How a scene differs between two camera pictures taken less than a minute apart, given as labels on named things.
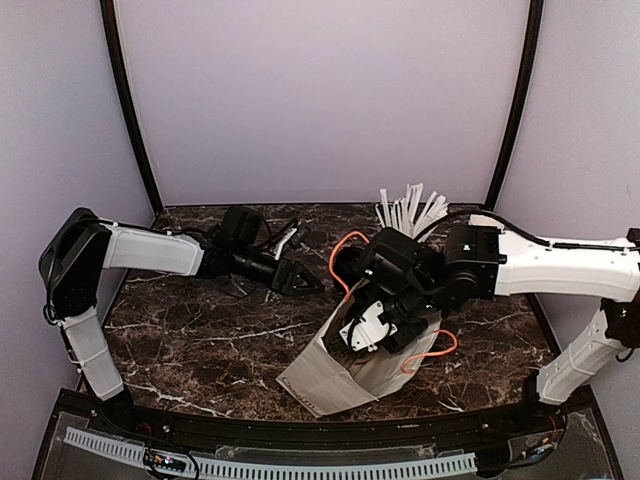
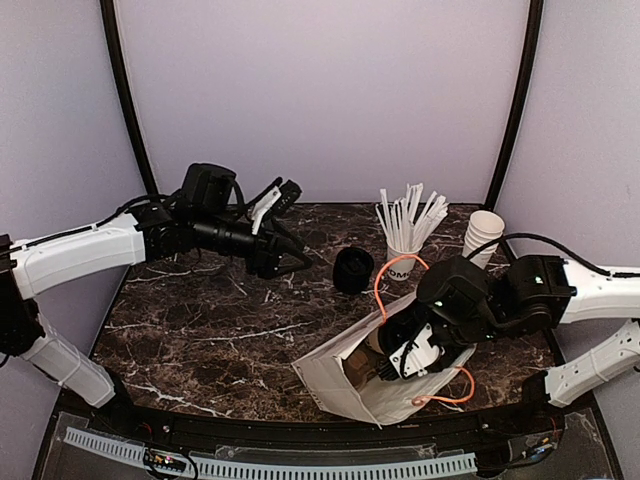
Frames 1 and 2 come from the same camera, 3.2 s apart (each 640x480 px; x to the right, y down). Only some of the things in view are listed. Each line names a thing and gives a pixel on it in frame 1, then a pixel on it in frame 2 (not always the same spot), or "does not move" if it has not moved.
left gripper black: (284, 279) → (266, 264)
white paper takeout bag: (331, 377) → (389, 399)
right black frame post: (534, 28) does not move
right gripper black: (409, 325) → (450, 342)
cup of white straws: (405, 215) does not move
